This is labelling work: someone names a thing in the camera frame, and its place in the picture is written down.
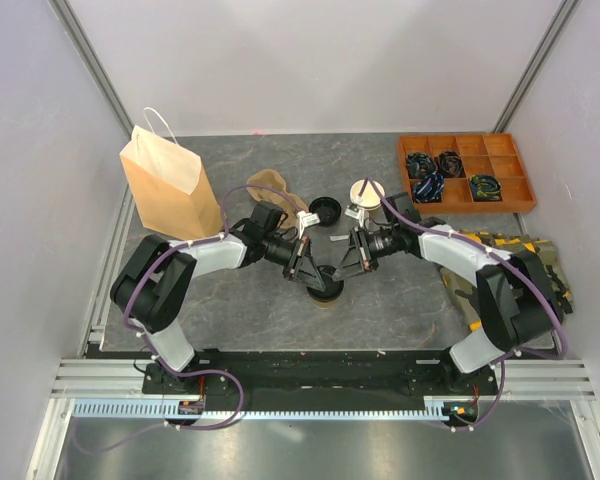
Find rolled blue yellow sock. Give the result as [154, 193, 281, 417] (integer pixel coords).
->
[468, 174, 502, 202]

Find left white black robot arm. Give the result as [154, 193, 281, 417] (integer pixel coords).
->
[110, 201, 344, 393]

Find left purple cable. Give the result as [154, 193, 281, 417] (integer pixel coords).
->
[69, 184, 306, 454]

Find brown paper bag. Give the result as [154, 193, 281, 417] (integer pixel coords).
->
[120, 125, 223, 240]

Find rolled blue striped sock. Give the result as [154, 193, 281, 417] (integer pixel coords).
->
[412, 172, 445, 203]

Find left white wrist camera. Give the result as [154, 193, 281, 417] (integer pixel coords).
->
[297, 211, 321, 238]

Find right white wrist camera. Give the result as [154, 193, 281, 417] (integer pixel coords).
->
[345, 203, 368, 228]

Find rolled sock top left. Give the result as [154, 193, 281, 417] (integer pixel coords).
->
[406, 152, 437, 179]

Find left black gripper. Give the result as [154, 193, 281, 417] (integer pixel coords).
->
[263, 234, 325, 293]

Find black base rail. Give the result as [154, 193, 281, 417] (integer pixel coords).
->
[142, 350, 497, 411]

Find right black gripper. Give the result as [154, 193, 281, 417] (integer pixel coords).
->
[333, 226, 399, 282]

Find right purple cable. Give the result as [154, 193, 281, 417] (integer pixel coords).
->
[357, 178, 569, 434]

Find camouflage cloth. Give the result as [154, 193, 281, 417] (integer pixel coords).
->
[440, 230, 574, 332]

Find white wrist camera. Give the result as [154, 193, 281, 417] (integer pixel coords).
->
[297, 211, 321, 238]
[345, 203, 368, 228]

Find single brown paper cup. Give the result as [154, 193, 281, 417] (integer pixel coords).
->
[309, 292, 339, 308]

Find purple cable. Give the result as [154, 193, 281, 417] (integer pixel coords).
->
[357, 178, 569, 434]
[69, 184, 306, 454]

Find cardboard cup carrier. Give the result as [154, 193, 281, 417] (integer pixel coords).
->
[247, 169, 308, 229]

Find stack of black lids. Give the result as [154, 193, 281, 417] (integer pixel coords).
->
[309, 196, 342, 227]

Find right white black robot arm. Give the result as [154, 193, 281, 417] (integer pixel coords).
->
[333, 193, 566, 394]

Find rolled brown sock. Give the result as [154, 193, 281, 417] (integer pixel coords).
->
[437, 150, 464, 178]

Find orange compartment tray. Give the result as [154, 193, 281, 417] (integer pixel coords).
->
[396, 133, 536, 215]

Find stack of paper cups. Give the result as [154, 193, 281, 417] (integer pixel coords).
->
[349, 179, 385, 211]

